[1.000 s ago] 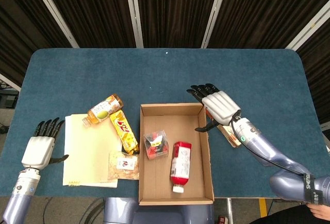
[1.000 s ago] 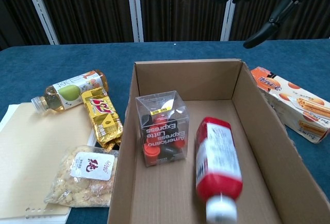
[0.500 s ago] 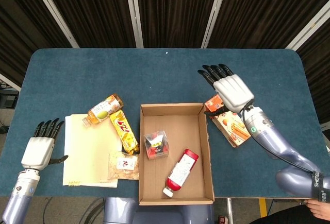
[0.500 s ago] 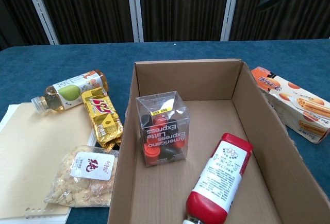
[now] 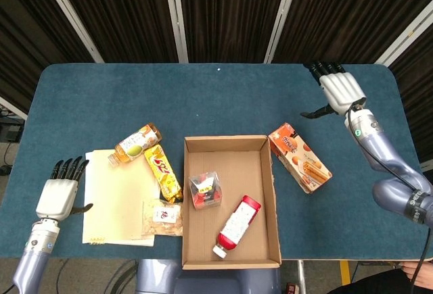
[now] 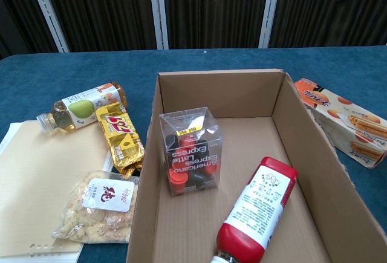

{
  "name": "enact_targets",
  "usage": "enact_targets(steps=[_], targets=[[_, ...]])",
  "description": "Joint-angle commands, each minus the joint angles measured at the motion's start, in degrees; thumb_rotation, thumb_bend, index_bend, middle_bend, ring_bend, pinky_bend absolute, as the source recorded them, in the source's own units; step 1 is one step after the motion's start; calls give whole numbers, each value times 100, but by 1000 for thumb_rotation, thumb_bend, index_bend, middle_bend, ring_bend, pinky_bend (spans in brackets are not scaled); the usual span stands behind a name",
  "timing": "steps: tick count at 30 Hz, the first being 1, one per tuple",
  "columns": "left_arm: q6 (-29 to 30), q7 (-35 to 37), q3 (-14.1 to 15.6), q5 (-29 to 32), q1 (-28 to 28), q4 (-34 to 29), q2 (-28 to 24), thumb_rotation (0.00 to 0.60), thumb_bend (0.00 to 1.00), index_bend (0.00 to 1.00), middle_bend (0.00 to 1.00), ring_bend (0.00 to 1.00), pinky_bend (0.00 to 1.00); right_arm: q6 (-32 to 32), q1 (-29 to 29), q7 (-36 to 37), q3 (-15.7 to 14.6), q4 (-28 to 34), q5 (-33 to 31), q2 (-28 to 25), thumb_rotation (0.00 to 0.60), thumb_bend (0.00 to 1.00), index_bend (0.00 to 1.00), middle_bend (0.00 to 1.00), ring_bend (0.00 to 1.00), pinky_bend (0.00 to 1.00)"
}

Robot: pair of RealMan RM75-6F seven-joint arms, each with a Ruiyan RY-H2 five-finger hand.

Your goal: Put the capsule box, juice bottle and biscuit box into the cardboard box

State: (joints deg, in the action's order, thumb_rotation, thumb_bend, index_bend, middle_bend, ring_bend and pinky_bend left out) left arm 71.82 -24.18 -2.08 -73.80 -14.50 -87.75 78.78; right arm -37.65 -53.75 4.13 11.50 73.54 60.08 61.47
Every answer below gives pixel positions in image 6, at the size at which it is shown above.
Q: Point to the white partition post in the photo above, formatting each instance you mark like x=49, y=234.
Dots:
x=158, y=12
x=48, y=12
x=270, y=3

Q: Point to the gold foil snack packet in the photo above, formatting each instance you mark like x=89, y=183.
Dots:
x=121, y=133

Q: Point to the clear bag of crumbly snack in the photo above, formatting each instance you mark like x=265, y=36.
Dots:
x=99, y=217

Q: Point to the red NFC juice bottle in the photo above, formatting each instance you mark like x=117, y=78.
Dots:
x=260, y=202

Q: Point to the dark pleated curtain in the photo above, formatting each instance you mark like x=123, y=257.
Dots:
x=211, y=6

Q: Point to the orange egg roll biscuit box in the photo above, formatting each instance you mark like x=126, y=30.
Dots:
x=341, y=118

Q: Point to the clear box of coffee capsules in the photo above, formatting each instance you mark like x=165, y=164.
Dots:
x=190, y=157

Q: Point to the open brown cardboard box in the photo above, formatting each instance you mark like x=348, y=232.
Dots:
x=302, y=154

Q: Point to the cream loose-leaf paper pad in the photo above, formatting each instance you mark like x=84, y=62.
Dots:
x=39, y=169

